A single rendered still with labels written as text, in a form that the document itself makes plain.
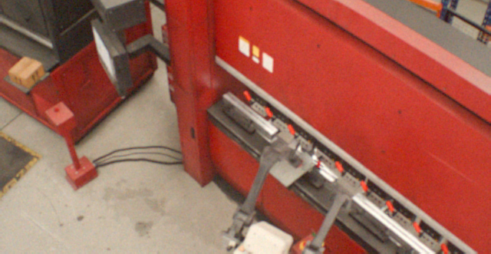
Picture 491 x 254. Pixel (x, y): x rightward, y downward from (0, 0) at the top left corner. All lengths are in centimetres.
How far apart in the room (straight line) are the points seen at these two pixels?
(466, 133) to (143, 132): 333
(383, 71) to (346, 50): 24
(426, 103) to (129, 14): 181
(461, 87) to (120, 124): 358
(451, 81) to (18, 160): 395
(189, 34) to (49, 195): 210
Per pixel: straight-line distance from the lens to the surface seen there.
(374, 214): 355
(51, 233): 478
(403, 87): 276
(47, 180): 511
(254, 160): 400
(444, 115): 268
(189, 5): 350
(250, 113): 399
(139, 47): 422
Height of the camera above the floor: 386
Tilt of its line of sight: 47 degrees down
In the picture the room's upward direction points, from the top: straight up
